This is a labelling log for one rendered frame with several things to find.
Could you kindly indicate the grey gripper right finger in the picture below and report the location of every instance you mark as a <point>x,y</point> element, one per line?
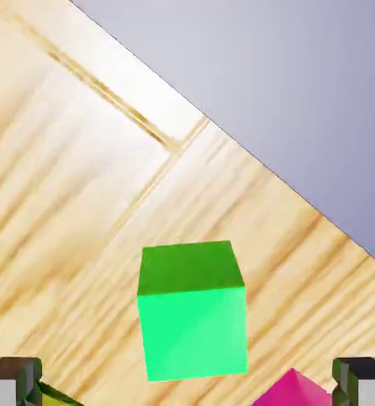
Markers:
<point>364,382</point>

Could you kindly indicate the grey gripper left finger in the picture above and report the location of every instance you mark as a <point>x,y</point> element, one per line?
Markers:
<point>6,380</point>

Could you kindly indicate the small magenta cube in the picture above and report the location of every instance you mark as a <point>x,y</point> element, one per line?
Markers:
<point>293,391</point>

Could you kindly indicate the small yellow-green cube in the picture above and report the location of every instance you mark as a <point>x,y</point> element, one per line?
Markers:
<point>52,398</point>

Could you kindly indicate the small green cube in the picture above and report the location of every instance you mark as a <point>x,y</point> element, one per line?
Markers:
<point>192,320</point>

